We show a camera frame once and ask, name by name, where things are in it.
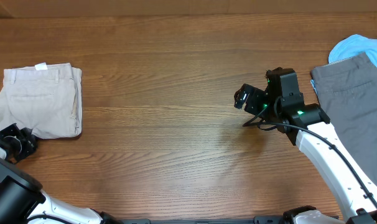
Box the grey shorts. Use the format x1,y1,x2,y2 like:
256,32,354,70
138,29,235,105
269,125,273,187
311,53,377,185

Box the light blue garment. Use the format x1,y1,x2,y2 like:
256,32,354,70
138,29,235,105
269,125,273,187
328,34,377,67

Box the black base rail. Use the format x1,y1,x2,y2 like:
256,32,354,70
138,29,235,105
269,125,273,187
120,215,286,224

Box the beige khaki shorts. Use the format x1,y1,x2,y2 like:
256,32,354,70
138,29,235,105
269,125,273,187
0,63,83,139

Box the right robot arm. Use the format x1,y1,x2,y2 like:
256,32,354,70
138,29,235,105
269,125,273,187
234,67,377,223

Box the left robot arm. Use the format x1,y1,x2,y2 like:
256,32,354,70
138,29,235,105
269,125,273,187
0,123,120,224

